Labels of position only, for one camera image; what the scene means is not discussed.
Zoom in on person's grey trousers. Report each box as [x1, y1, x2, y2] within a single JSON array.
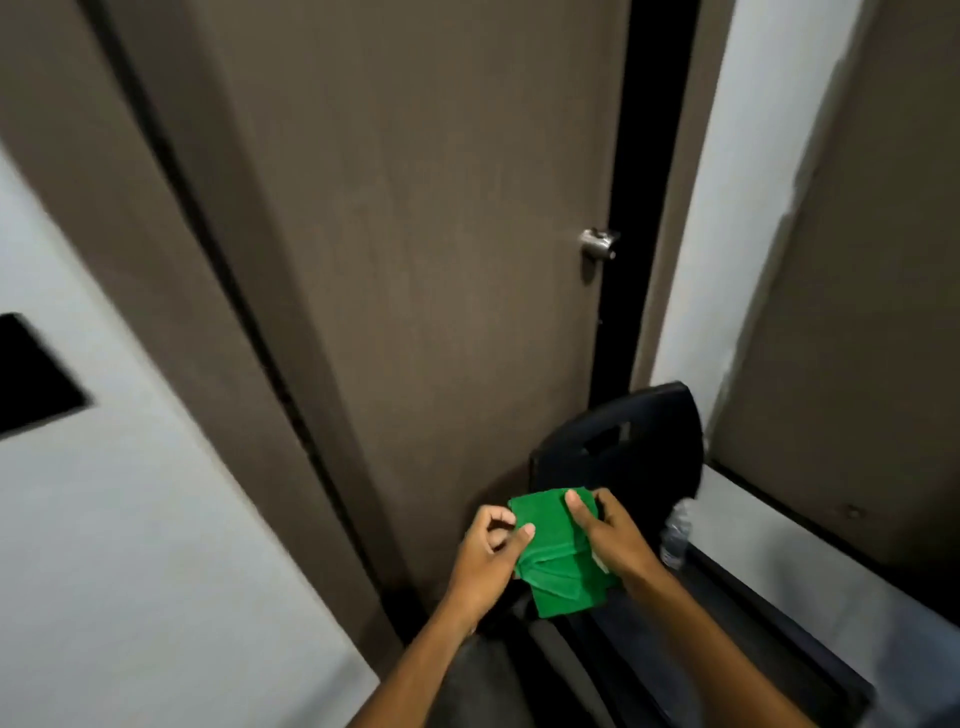
[[423, 622, 624, 728]]

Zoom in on person's right forearm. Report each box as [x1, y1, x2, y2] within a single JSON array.
[[626, 564, 819, 728]]

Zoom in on person's left forearm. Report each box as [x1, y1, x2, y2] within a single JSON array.
[[349, 596, 481, 728]]

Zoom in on person's left hand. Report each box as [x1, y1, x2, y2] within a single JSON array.
[[445, 504, 537, 623]]

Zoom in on black plastic chair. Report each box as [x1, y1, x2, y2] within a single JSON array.
[[517, 381, 706, 728]]

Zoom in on brown wooden door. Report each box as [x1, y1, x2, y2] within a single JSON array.
[[78, 0, 633, 609]]

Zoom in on silver door handle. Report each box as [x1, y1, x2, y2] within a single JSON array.
[[579, 227, 621, 262]]

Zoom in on green cloth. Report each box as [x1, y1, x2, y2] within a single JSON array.
[[508, 487, 622, 620]]

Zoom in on clear plastic water bottle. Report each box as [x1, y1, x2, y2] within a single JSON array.
[[659, 498, 695, 573]]

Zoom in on white desk with black edge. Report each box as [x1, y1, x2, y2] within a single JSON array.
[[660, 461, 960, 728]]

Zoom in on person's right hand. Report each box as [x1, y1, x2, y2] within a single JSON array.
[[564, 488, 664, 589]]

